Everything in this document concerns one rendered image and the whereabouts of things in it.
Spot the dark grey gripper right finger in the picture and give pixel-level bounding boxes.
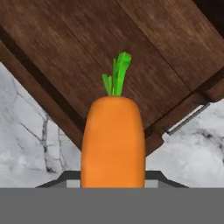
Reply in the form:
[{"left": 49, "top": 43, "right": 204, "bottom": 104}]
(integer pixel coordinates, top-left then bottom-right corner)
[{"left": 144, "top": 170, "right": 189, "bottom": 189}]

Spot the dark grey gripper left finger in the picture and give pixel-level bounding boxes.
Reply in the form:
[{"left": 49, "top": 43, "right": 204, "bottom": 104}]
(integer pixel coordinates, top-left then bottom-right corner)
[{"left": 36, "top": 170, "right": 82, "bottom": 189}]

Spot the orange carrot with green top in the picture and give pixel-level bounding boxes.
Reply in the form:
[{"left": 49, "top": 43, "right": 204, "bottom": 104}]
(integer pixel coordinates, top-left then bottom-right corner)
[{"left": 80, "top": 52, "right": 147, "bottom": 189}]

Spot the dark wooden cupboard door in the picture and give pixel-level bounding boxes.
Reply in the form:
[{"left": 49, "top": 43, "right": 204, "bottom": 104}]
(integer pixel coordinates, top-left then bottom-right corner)
[{"left": 0, "top": 0, "right": 224, "bottom": 130}]

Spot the grey metal cupboard handle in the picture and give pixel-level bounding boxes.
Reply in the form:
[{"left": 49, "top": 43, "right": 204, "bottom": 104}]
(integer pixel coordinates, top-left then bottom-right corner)
[{"left": 165, "top": 101, "right": 212, "bottom": 137}]

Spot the dark wooden cupboard frame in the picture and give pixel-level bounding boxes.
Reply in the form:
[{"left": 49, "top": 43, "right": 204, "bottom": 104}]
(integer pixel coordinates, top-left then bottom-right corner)
[{"left": 0, "top": 25, "right": 224, "bottom": 157}]

